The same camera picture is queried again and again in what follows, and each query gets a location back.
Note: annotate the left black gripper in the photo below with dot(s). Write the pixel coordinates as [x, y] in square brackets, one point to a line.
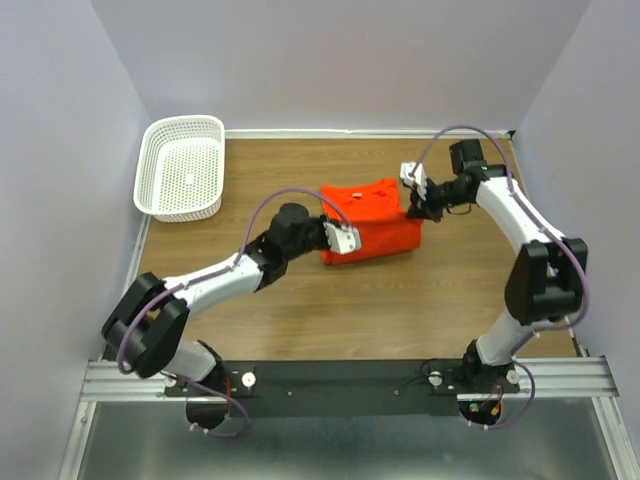
[319, 224]

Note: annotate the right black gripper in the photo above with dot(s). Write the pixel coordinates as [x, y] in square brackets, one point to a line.
[424, 209]

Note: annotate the orange t-shirt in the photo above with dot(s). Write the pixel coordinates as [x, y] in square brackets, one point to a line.
[375, 211]

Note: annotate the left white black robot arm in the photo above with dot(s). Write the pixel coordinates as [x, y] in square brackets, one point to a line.
[146, 328]

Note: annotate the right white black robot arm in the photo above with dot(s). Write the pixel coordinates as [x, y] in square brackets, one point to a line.
[546, 285]

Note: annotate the white perforated plastic basket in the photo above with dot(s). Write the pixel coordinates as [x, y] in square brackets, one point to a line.
[180, 169]

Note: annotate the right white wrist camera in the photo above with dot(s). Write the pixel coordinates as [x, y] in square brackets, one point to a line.
[413, 175]

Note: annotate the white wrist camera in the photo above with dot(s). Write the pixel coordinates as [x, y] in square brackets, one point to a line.
[342, 239]
[413, 175]

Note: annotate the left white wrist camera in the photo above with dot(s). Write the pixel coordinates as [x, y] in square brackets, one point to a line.
[342, 239]

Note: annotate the black mounting base plate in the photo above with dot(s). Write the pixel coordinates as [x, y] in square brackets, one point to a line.
[358, 388]

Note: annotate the aluminium frame rail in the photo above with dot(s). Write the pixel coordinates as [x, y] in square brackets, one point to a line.
[578, 377]

